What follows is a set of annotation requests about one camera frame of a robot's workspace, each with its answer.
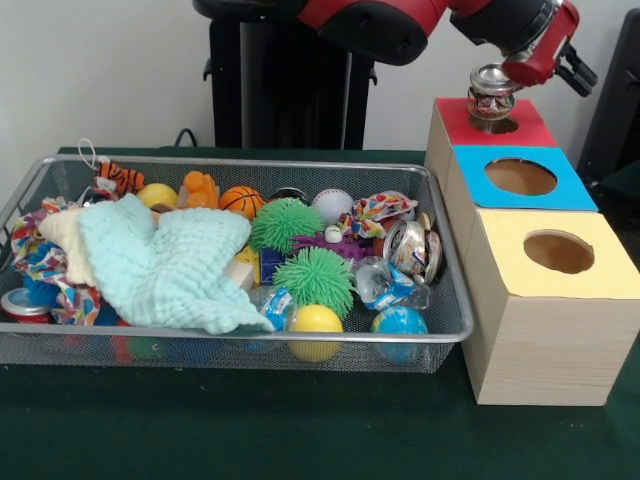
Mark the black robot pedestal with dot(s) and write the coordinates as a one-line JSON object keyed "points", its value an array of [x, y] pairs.
{"points": [[280, 100]]}

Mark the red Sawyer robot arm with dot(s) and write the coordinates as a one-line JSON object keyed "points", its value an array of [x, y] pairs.
{"points": [[400, 25]]}

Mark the black flat panel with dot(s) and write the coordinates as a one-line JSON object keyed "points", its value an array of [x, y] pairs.
{"points": [[620, 100]]}

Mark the cream cloth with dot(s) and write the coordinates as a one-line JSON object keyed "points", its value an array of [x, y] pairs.
{"points": [[65, 235]]}

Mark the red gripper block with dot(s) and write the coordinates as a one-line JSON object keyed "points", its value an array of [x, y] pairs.
{"points": [[542, 55]]}

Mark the green spiky ball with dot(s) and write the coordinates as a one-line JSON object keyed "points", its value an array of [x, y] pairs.
{"points": [[286, 225], [314, 280]]}

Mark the yellow ball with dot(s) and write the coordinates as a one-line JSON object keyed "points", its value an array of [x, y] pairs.
{"points": [[156, 196], [316, 325]]}

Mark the mint waffle cloth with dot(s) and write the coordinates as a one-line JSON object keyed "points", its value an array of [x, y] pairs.
{"points": [[170, 260]]}

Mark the tiger plush toy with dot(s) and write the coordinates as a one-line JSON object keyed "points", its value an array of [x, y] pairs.
{"points": [[120, 177]]}

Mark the crushed silver can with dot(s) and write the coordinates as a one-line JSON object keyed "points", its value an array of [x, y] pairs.
{"points": [[414, 247], [490, 97]]}

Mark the dark green side tablecloth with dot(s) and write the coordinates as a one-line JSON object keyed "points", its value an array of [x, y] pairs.
{"points": [[625, 182]]}

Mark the wooden three-hole box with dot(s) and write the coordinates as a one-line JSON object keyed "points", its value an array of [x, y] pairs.
{"points": [[545, 325]]}

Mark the small orange basketball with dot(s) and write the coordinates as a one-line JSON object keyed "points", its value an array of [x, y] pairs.
{"points": [[241, 200]]}

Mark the shallow mesh bin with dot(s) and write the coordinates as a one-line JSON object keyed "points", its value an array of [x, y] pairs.
{"points": [[440, 330]]}

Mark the blue globe ball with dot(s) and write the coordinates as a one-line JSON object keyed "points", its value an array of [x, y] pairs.
{"points": [[400, 325]]}

